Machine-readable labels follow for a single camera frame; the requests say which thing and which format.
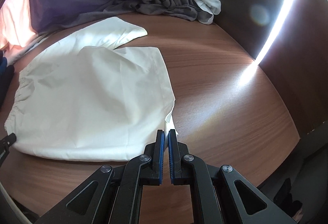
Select blue folded garment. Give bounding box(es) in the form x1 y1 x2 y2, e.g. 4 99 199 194
0 57 7 76

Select cream white pants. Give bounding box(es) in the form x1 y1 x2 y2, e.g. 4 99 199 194
5 17 175 162

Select black folded garment bottom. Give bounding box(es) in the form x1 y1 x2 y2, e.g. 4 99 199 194
0 65 15 107

